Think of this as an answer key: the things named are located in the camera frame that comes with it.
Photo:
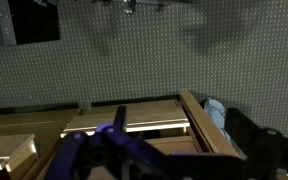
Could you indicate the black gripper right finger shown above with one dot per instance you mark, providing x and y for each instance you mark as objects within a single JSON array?
[{"x": 267, "y": 150}]

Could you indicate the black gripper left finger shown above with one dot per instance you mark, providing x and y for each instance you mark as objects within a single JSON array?
[{"x": 71, "y": 156}]

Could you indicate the light blue cloth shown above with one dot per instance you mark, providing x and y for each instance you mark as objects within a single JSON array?
[{"x": 215, "y": 113}]

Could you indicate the black robot cart base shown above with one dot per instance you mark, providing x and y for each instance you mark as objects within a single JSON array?
[{"x": 34, "y": 23}]

